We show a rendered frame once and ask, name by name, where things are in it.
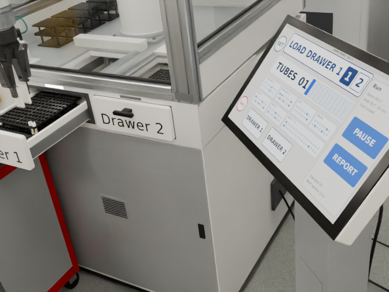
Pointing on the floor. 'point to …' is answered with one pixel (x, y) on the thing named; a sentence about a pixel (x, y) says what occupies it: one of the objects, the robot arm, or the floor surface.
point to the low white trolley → (33, 232)
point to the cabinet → (165, 209)
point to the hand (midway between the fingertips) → (21, 94)
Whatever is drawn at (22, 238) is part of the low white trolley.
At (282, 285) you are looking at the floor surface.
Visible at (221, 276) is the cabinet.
